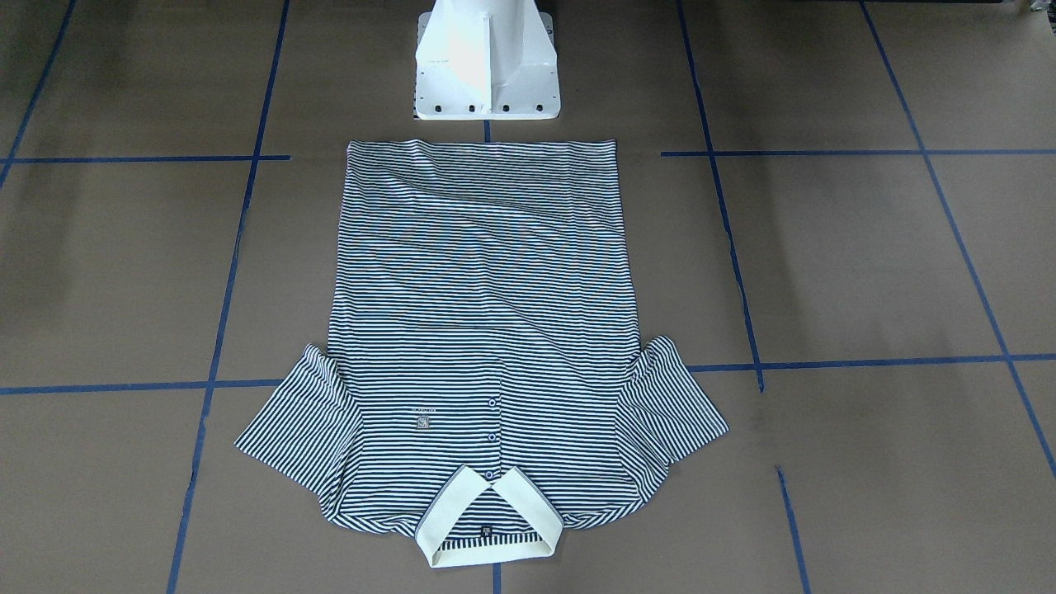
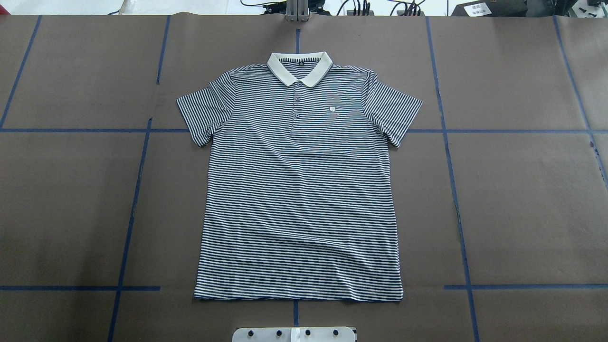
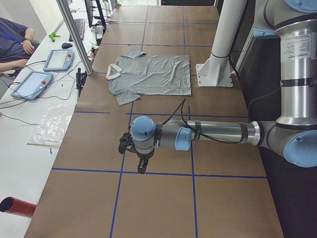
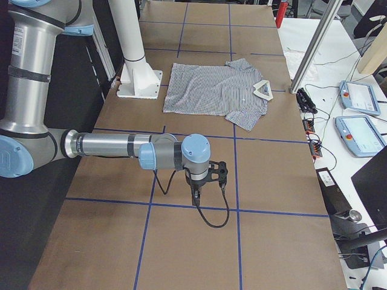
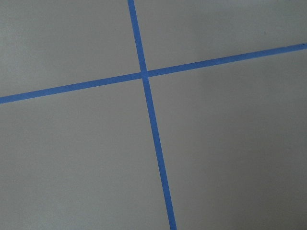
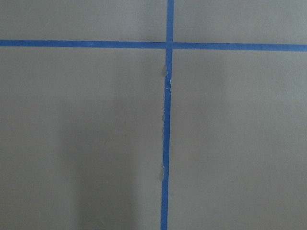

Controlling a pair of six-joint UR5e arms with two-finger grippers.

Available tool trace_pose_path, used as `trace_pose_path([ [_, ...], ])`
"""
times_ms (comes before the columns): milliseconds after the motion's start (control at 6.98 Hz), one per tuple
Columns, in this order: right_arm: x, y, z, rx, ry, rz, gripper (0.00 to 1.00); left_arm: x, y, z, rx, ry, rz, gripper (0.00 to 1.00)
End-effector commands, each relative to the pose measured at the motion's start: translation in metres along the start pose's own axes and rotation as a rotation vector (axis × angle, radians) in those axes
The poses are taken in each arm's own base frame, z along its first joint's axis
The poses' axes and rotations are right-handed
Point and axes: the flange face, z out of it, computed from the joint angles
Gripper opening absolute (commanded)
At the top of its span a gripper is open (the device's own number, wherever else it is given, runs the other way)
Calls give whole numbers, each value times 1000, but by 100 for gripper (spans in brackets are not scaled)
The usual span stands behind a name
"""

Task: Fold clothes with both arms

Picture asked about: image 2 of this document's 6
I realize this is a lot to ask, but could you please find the aluminium frame post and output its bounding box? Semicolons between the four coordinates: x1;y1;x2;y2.
286;0;310;22

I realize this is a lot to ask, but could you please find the navy white striped polo shirt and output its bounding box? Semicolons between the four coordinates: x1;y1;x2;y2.
176;52;424;303

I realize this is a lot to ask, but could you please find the black box with label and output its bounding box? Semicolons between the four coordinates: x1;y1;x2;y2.
450;0;528;17

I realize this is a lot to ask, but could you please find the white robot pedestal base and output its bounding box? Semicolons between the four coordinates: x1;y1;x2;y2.
232;326;358;342

